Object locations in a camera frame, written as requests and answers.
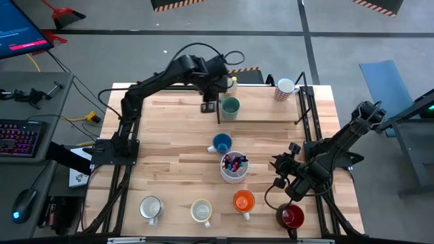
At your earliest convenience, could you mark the white mug red lattice pattern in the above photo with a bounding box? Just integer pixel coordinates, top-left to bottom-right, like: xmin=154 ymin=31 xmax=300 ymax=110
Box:
xmin=273 ymin=77 xmax=301 ymax=102

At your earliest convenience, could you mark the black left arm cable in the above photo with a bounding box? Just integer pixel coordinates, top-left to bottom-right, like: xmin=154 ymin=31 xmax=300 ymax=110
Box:
xmin=168 ymin=41 xmax=246 ymax=67

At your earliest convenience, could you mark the black electronics box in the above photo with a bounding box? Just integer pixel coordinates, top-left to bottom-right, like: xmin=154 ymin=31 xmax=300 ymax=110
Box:
xmin=37 ymin=195 xmax=85 ymax=237

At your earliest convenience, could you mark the yellow power plug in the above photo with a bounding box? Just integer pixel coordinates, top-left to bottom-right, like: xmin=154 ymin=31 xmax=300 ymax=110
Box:
xmin=84 ymin=110 xmax=102 ymax=124

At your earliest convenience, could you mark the white mug orange floral pattern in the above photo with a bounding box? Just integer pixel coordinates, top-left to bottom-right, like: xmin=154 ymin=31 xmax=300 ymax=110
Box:
xmin=189 ymin=198 xmax=214 ymax=228

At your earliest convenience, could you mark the dark red mug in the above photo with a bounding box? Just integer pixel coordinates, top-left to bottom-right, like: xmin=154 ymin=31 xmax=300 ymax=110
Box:
xmin=275 ymin=202 xmax=305 ymax=240

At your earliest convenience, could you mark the black aluminium table frame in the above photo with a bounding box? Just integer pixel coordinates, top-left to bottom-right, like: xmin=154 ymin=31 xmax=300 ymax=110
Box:
xmin=81 ymin=71 xmax=366 ymax=238

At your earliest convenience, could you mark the red broom head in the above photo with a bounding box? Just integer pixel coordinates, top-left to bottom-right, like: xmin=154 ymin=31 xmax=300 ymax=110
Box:
xmin=32 ymin=29 xmax=68 ymax=56

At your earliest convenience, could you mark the black clamp tool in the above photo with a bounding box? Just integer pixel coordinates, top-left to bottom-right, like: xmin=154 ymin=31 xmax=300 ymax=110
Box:
xmin=0 ymin=87 xmax=52 ymax=110

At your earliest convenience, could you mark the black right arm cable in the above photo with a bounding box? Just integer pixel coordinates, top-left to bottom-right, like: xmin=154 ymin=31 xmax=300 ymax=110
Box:
xmin=263 ymin=184 xmax=293 ymax=213

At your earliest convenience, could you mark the yellow cable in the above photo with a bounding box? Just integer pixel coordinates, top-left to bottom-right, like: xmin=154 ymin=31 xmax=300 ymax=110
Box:
xmin=26 ymin=53 xmax=41 ymax=73

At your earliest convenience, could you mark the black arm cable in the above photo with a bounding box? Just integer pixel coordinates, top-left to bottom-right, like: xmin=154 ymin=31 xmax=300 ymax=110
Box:
xmin=263 ymin=184 xmax=293 ymax=213
xmin=168 ymin=41 xmax=246 ymax=67

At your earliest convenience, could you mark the blue mug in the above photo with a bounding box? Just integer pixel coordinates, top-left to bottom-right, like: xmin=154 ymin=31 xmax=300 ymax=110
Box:
xmin=206 ymin=133 xmax=233 ymax=155

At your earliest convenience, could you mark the green mug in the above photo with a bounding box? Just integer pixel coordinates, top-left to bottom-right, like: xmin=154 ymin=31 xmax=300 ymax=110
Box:
xmin=220 ymin=96 xmax=241 ymax=121

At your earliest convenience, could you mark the white mug with grey rim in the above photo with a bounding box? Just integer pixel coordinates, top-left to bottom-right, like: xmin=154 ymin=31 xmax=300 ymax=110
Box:
xmin=138 ymin=195 xmax=164 ymax=227

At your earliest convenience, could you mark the black computer mouse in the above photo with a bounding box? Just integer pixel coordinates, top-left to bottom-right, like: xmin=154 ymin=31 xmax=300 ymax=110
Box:
xmin=11 ymin=188 xmax=38 ymax=224

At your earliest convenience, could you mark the silver metal bracket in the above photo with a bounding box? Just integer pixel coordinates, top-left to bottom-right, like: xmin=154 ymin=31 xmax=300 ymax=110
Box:
xmin=296 ymin=238 xmax=336 ymax=244
xmin=106 ymin=237 xmax=146 ymax=244

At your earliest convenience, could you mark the black oblong object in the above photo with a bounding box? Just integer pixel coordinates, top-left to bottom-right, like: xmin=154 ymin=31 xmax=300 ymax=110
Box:
xmin=45 ymin=141 xmax=93 ymax=176

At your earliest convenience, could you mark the white textured pen holder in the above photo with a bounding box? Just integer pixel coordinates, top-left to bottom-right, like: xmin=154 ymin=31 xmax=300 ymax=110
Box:
xmin=219 ymin=150 xmax=250 ymax=184

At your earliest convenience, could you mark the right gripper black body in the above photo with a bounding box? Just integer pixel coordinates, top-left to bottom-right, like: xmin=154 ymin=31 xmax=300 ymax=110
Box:
xmin=273 ymin=142 xmax=302 ymax=190

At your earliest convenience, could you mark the backlit black keyboard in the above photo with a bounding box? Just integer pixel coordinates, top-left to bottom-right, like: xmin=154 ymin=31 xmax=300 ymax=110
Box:
xmin=0 ymin=118 xmax=49 ymax=159

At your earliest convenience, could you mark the computer monitor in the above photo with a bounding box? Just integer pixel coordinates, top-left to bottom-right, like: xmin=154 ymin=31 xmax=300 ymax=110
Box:
xmin=0 ymin=0 xmax=55 ymax=60

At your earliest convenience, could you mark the dark grey side cart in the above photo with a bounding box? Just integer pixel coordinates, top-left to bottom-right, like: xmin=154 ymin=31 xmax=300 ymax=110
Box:
xmin=379 ymin=88 xmax=434 ymax=197

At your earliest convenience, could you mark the orange mug with white handle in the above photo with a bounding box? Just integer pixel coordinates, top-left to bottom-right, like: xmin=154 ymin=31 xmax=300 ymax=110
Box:
xmin=232 ymin=189 xmax=256 ymax=222

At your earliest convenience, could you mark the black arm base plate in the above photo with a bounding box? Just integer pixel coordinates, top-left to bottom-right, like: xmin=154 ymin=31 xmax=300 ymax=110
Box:
xmin=90 ymin=138 xmax=140 ymax=167
xmin=303 ymin=139 xmax=366 ymax=169

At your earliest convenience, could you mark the white printed box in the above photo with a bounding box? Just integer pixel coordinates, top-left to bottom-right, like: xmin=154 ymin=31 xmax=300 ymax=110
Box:
xmin=68 ymin=146 xmax=92 ymax=188

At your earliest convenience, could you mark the grey computer desk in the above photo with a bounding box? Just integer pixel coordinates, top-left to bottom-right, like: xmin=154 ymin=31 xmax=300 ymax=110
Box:
xmin=0 ymin=70 xmax=75 ymax=241

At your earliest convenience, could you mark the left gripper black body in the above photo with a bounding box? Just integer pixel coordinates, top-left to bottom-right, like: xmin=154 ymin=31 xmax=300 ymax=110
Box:
xmin=199 ymin=76 xmax=230 ymax=115

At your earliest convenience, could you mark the wooden shelf with black frame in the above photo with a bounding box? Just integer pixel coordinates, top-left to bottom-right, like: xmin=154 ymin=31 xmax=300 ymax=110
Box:
xmin=215 ymin=71 xmax=315 ymax=125

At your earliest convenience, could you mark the blue floor mat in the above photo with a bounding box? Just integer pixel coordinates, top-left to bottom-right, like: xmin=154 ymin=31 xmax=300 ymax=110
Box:
xmin=359 ymin=60 xmax=420 ymax=138

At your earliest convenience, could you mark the red dustpan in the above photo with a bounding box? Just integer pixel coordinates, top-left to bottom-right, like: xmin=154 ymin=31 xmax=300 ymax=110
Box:
xmin=40 ymin=0 xmax=87 ymax=30

